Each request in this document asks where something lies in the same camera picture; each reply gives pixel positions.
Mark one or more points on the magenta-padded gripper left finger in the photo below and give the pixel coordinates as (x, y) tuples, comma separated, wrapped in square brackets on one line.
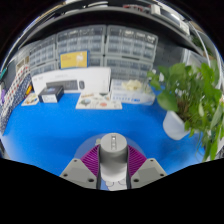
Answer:
[(76, 170)]

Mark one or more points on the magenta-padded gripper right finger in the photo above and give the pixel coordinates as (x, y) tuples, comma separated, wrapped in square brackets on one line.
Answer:
[(149, 170)]

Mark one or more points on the white computer mouse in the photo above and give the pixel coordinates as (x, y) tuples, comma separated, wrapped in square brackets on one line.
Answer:
[(113, 156)]

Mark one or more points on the green plant in white pot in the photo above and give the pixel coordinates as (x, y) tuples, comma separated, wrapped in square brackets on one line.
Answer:
[(175, 126)]

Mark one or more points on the printed picture sheet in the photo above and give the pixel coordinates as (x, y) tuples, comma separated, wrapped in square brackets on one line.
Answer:
[(30, 99), (98, 101)]

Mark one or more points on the clear plastic box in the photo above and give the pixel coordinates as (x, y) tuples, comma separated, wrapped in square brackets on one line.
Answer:
[(131, 95)]

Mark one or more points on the small black box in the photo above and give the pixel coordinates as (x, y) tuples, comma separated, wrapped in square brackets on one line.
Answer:
[(50, 95)]

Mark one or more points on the long white keyboard box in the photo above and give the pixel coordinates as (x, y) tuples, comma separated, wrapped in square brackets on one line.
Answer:
[(93, 78)]

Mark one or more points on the red blue checked cloth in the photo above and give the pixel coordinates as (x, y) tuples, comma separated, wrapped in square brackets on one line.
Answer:
[(11, 90)]

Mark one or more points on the yellow card box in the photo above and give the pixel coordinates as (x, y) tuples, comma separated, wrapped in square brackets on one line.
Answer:
[(73, 60)]

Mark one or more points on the white metal rack with boxes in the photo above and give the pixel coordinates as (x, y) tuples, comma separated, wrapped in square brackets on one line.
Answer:
[(193, 55)]

